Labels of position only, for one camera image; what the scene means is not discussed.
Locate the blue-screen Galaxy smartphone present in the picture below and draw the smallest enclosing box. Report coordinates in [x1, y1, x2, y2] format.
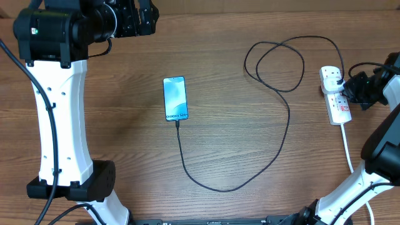
[163, 76, 189, 121]

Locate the black charging cable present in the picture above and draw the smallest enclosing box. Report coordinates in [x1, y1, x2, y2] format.
[174, 35, 345, 193]

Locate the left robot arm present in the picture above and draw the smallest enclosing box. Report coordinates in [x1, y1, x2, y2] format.
[13, 0, 159, 224]

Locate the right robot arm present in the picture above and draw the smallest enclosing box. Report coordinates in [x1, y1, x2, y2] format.
[281, 52, 399, 224]

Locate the white charger plug adapter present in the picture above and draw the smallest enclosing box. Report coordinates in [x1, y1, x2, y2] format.
[321, 77, 344, 94]

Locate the white power strip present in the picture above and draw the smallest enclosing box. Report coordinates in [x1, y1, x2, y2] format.
[319, 66, 352, 125]

